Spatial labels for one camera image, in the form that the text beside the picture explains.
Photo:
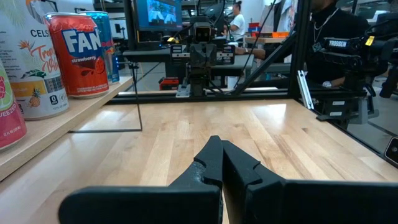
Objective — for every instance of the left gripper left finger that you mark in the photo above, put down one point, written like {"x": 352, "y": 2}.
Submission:
{"x": 155, "y": 205}

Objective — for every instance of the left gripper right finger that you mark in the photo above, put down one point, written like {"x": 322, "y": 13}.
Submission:
{"x": 295, "y": 202}

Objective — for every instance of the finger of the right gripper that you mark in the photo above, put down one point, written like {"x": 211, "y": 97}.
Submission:
{"x": 196, "y": 55}
{"x": 210, "y": 55}

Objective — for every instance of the slim silver blue can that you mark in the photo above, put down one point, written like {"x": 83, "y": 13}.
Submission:
{"x": 112, "y": 62}

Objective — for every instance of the red Fanta strawberry can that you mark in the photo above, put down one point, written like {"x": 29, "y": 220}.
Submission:
{"x": 77, "y": 56}

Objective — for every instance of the tall white Celsius can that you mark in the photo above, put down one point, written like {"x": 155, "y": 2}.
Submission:
{"x": 31, "y": 62}

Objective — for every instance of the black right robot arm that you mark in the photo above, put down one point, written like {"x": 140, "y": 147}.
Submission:
{"x": 197, "y": 77}

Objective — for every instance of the wooden shelf with black legs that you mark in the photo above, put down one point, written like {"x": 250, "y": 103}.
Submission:
{"x": 62, "y": 121}

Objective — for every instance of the red and black box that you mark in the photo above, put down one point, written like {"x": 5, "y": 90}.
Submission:
{"x": 169, "y": 83}

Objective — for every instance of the grey desk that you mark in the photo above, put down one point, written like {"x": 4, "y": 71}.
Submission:
{"x": 149, "y": 56}

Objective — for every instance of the person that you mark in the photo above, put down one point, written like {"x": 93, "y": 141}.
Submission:
{"x": 339, "y": 25}
{"x": 237, "y": 23}

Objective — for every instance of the grey monitor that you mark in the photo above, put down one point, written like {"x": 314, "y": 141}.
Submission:
{"x": 158, "y": 14}

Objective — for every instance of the black diagonal strut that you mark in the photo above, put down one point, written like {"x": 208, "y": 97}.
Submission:
{"x": 264, "y": 59}

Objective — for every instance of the wooden desk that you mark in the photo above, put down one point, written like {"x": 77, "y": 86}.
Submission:
{"x": 264, "y": 40}

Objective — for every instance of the orange box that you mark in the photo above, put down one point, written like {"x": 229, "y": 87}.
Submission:
{"x": 275, "y": 34}

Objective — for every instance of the black box with pale face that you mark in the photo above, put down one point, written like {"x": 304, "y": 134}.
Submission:
{"x": 392, "y": 151}

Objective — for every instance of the yellow tag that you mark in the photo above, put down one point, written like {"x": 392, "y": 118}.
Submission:
{"x": 370, "y": 40}

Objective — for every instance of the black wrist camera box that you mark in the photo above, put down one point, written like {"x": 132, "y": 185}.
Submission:
{"x": 202, "y": 32}

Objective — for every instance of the black metal rail frame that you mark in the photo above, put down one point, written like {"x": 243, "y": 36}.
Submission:
{"x": 300, "y": 46}

